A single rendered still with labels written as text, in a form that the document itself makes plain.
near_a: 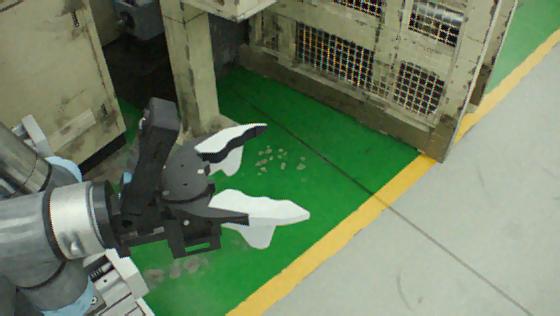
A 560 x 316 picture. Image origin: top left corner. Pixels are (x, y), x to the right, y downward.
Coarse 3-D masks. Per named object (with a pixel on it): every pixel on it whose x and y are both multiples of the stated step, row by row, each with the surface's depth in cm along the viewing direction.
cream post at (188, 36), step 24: (168, 0) 150; (168, 24) 159; (192, 24) 157; (168, 48) 169; (192, 48) 163; (192, 72) 170; (192, 96) 179; (216, 96) 190; (192, 120) 190; (216, 120) 198
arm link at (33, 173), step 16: (0, 128) 46; (0, 144) 46; (16, 144) 48; (0, 160) 46; (16, 160) 48; (32, 160) 50; (48, 160) 57; (64, 160) 58; (0, 176) 47; (16, 176) 48; (32, 176) 50; (48, 176) 52; (64, 176) 56; (80, 176) 60; (0, 192) 48; (16, 192) 49; (32, 192) 50
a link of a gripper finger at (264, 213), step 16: (224, 192) 42; (240, 192) 42; (224, 208) 40; (240, 208) 40; (256, 208) 40; (272, 208) 40; (288, 208) 40; (224, 224) 43; (256, 224) 40; (272, 224) 40; (256, 240) 43
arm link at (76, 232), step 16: (64, 192) 41; (80, 192) 41; (64, 208) 39; (80, 208) 40; (64, 224) 39; (80, 224) 39; (96, 224) 40; (64, 240) 39; (80, 240) 40; (96, 240) 40; (80, 256) 42
